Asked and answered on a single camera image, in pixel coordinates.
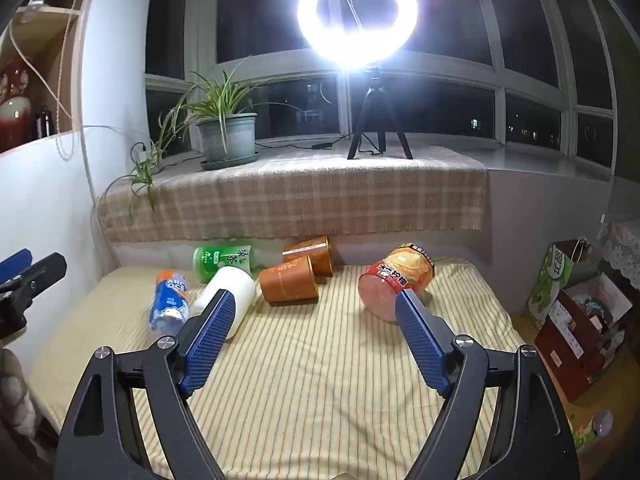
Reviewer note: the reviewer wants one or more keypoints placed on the striped yellow mat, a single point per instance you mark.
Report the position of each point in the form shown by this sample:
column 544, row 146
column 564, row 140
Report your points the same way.
column 320, row 385

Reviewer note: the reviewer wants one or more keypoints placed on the small dark bottle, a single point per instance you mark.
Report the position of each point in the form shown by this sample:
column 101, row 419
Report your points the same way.
column 44, row 122

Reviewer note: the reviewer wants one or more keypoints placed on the green tea bottle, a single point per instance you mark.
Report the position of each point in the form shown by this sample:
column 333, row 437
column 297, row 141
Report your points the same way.
column 225, row 259

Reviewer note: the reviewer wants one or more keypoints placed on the red cardboard box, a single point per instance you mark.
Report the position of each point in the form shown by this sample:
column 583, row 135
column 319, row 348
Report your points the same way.
column 565, row 345

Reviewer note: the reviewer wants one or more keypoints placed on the wooden shelf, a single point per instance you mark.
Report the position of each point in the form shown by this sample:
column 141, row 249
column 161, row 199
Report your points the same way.
column 55, row 15

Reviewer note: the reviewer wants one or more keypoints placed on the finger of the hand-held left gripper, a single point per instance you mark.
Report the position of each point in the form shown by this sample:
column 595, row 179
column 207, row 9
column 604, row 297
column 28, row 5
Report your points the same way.
column 44, row 272
column 17, row 258

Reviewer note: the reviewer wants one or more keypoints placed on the red instant noodle cup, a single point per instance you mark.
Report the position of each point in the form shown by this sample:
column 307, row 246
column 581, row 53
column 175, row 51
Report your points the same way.
column 395, row 274

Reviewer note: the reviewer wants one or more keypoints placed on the orange paper cup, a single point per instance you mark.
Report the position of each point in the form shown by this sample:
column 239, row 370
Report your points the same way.
column 309, row 252
column 287, row 282

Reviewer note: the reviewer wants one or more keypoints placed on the white lace cloth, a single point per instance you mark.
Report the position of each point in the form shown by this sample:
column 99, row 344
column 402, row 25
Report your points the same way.
column 622, row 250

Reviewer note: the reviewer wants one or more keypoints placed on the grey-green flower pot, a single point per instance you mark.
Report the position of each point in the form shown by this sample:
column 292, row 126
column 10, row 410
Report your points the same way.
column 227, row 135

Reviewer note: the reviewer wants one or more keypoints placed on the green paper bag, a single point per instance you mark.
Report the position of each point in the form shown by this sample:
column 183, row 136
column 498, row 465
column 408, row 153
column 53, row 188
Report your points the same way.
column 555, row 285

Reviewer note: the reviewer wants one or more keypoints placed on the red ceramic vase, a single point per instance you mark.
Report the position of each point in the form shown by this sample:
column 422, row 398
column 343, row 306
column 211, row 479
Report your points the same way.
column 12, row 110

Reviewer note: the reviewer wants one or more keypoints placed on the white cup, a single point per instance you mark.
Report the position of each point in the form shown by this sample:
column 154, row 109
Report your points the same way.
column 235, row 290

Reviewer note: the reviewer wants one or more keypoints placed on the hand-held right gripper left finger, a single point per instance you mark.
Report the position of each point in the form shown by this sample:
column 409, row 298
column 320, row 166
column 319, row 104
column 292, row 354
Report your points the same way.
column 211, row 329

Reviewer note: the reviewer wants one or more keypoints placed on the beige fuzzy cloth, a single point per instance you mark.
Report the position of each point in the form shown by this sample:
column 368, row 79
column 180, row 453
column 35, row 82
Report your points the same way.
column 15, row 395

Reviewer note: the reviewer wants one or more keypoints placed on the blue label plastic bottle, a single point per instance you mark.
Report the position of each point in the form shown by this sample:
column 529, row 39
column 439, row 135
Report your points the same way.
column 169, row 300

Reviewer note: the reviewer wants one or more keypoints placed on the green pot saucer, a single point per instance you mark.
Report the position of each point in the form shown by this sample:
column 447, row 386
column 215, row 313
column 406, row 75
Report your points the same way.
column 230, row 162

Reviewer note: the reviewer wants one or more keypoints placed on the plaid beige cloth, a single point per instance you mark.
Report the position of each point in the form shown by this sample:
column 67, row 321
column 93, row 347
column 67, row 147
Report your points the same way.
column 300, row 200

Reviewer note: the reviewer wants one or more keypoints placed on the black tripod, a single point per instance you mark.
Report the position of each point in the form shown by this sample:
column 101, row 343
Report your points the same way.
column 372, row 105

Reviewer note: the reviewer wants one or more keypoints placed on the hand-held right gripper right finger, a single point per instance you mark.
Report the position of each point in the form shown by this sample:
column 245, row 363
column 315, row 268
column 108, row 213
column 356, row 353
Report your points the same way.
column 419, row 340

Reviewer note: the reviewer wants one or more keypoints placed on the green packet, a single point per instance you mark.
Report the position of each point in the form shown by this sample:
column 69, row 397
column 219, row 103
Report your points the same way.
column 597, row 425

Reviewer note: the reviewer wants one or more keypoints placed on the spider plant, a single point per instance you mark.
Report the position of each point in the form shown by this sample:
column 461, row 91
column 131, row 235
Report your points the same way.
column 220, row 92

